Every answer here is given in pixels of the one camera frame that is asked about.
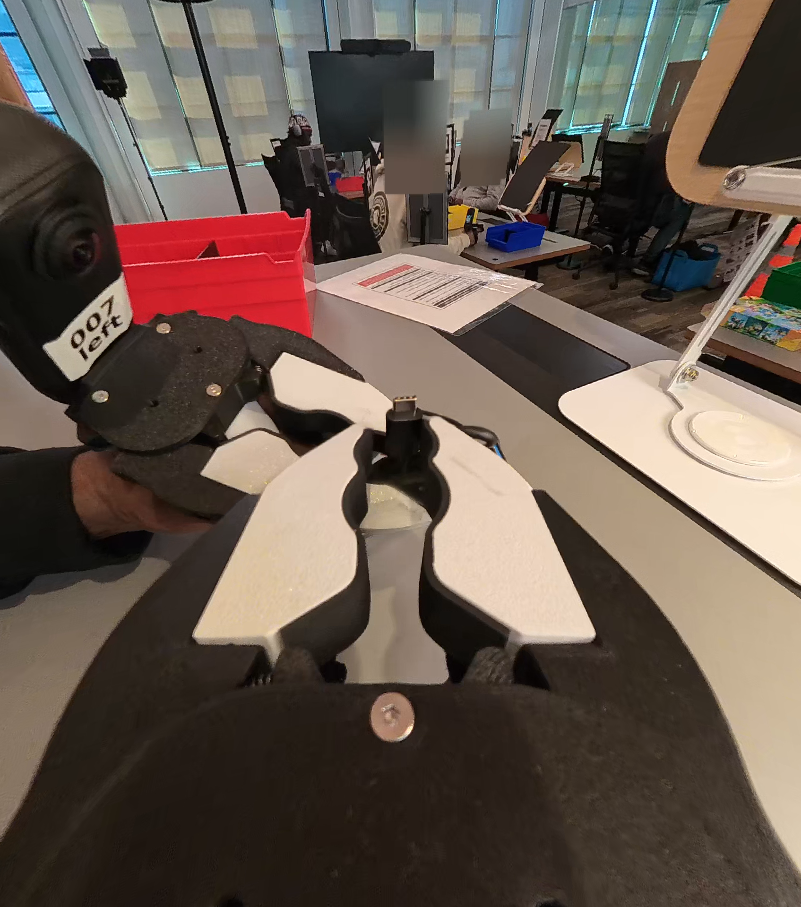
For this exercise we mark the black stand pole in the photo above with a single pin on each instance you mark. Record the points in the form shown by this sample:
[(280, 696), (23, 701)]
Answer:
[(216, 106)]

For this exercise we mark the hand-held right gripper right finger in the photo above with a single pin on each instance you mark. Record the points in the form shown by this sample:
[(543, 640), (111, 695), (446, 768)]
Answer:
[(499, 560)]

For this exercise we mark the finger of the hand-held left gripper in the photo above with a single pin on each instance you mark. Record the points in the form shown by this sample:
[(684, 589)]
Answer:
[(251, 460), (322, 386)]

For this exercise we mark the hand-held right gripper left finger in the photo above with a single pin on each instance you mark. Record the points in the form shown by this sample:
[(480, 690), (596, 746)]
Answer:
[(294, 560)]

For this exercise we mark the person's left forearm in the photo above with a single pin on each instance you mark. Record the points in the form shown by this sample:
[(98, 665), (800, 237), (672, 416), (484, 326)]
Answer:
[(3, 524)]

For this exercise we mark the white board stand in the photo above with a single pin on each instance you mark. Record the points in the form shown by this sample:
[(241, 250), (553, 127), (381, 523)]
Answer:
[(762, 510)]

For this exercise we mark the person's left hand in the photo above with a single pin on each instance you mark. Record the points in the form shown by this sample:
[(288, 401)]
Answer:
[(102, 496)]

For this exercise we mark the black office chair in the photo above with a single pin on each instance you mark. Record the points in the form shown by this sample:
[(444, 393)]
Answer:
[(620, 191)]

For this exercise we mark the blue plastic bin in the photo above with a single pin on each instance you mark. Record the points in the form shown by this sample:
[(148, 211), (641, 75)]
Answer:
[(514, 237)]

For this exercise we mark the red plastic bin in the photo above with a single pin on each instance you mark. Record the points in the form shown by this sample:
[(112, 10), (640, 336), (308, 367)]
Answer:
[(230, 283)]

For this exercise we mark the white laminated sheet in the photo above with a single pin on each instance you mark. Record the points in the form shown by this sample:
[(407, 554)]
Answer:
[(443, 297)]

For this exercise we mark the small black light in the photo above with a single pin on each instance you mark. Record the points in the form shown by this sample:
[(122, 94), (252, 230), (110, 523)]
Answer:
[(106, 74)]

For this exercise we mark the blue storage bag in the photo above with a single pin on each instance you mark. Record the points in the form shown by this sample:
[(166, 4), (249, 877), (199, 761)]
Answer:
[(687, 269)]

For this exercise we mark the colourful toy brick box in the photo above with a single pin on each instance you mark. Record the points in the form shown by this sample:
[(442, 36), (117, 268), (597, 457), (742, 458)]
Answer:
[(776, 324)]

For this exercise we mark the black monitor screen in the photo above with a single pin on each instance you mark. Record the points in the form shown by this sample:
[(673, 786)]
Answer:
[(343, 99)]

